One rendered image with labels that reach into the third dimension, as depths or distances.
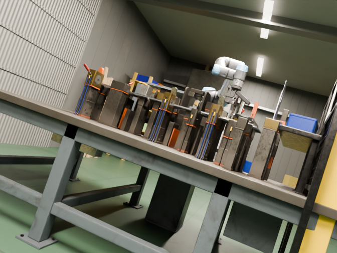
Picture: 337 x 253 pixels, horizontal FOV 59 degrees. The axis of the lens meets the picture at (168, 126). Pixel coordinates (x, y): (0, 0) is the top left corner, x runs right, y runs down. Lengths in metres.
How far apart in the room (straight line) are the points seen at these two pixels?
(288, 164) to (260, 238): 6.82
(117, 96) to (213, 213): 1.15
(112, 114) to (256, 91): 6.78
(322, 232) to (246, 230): 0.41
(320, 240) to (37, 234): 1.38
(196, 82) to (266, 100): 2.13
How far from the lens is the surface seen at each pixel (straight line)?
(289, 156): 8.48
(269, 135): 1.85
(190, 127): 1.92
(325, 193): 1.47
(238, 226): 1.71
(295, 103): 8.66
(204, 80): 7.49
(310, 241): 1.48
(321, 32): 5.24
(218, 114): 1.84
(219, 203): 1.44
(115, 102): 2.19
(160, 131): 1.98
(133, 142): 1.49
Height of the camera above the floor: 0.75
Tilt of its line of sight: 2 degrees up
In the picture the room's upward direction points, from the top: 19 degrees clockwise
